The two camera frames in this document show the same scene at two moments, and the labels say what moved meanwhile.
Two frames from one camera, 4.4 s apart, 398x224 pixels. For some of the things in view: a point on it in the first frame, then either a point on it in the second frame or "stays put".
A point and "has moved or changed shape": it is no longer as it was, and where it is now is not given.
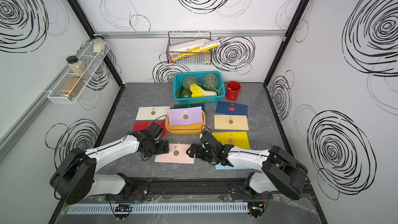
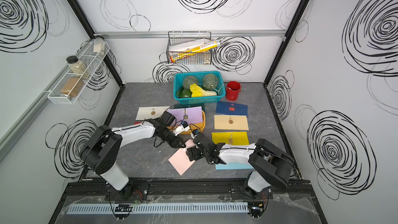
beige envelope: [230, 122] stays put
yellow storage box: [190, 128] stays put
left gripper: [162, 147] → [176, 143]
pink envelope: [177, 154] has moved or changed shape
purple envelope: [185, 115] stays put
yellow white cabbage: [197, 92] stays put
